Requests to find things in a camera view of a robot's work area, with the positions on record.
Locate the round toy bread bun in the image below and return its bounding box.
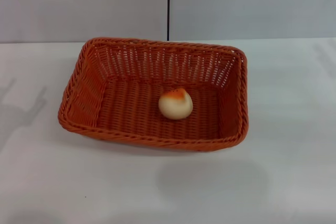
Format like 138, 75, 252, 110
158, 88, 194, 121

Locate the orange woven plastic basket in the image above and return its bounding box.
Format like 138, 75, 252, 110
57, 37, 249, 153

